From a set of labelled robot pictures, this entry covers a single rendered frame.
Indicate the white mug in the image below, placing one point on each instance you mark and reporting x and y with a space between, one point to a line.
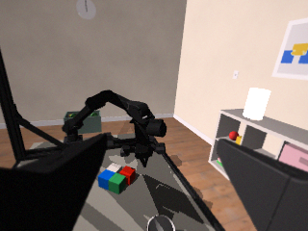
161 223

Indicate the green cube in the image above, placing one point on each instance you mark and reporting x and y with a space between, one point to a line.
117 183

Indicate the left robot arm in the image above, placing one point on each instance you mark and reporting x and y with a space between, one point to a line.
135 109

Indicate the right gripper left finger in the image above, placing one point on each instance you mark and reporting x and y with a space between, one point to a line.
50 193

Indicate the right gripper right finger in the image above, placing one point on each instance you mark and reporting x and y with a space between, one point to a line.
274 194

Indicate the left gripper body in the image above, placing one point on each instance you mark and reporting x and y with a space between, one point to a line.
125 150

